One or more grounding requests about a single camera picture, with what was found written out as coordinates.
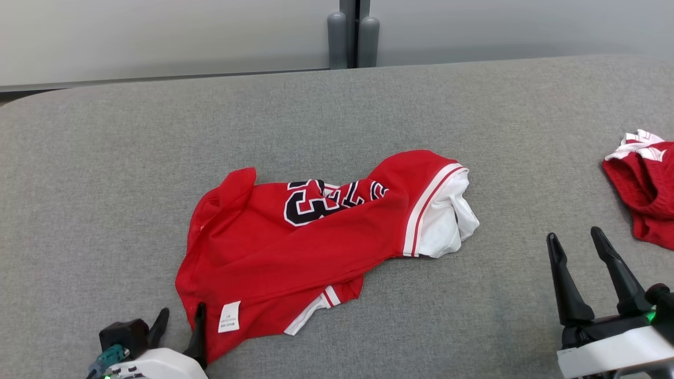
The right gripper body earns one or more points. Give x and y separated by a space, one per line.
605 329

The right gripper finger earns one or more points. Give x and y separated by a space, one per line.
571 295
626 289

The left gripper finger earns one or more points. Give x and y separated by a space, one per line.
199 337
159 329

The red basketball jersey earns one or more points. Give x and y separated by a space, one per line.
274 252

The red mesh shorts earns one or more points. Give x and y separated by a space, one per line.
650 189

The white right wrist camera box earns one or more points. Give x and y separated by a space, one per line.
616 355

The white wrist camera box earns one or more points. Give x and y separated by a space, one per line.
158 366
616 355

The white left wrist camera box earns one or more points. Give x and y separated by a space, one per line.
158 366

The grey partition base rail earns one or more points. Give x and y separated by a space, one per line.
158 79

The grey double partition post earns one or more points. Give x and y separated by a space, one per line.
337 42

